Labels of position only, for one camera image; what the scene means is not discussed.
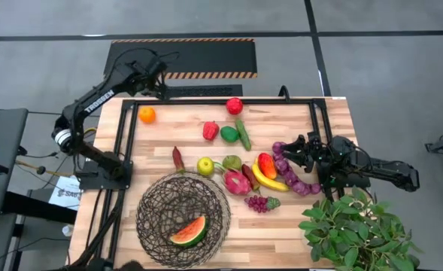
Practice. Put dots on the white bottle cap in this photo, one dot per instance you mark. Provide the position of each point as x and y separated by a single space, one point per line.
67 230

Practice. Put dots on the purple grape bunch with leaf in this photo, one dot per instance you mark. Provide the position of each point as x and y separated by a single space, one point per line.
258 204

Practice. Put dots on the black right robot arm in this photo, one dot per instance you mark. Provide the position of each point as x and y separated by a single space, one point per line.
386 169

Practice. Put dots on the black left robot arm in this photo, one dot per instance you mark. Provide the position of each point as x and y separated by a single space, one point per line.
97 101

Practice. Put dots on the black metal table frame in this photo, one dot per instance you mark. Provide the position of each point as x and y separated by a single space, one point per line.
221 101

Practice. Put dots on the dark wicker basket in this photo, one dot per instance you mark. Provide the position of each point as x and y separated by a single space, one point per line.
157 211

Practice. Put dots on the green leafy plant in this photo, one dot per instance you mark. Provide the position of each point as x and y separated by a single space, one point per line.
356 233

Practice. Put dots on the gray desk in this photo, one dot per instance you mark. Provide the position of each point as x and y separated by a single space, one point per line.
3 128

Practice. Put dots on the black hazard-striped floor mat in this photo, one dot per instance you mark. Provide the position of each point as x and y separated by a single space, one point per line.
206 56

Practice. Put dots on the red apple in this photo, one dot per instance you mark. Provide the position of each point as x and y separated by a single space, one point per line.
234 105

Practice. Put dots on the white printed paper sheet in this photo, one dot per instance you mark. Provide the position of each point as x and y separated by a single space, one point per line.
67 192

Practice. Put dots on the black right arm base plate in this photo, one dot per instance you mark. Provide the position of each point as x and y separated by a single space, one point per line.
360 182

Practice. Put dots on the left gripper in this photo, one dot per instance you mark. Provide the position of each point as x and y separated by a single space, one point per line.
147 71

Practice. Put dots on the green avocado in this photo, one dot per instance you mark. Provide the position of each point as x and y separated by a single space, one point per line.
229 134

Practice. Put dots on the red bell pepper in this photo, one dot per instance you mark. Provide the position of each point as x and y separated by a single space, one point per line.
210 130

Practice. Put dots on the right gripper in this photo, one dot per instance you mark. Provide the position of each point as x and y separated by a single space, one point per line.
319 152

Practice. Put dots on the red-orange mango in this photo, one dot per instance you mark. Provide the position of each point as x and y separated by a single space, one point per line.
267 165

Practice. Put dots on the black desk leg bar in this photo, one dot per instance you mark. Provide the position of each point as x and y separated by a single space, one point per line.
37 207

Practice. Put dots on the olive green pear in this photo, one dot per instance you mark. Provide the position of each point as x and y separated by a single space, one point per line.
232 162

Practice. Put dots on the black clamp hook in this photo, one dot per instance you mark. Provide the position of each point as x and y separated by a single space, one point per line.
284 92

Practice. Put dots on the black floor grille strip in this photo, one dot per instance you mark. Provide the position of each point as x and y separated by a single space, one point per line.
206 90

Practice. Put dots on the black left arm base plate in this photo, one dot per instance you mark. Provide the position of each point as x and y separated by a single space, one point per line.
93 182

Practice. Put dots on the green cucumber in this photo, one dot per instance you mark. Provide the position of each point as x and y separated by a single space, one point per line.
243 134

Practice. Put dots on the orange fruit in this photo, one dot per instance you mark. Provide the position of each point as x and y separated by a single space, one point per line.
147 115

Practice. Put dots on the green bell pepper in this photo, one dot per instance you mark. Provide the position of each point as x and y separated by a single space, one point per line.
189 231

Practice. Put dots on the pink dragon fruit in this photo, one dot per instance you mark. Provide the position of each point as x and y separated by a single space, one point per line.
237 183

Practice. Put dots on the yellow-green apple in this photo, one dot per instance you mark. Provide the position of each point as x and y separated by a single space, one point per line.
205 166

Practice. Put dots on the yellow banana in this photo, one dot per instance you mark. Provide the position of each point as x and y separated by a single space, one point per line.
268 182

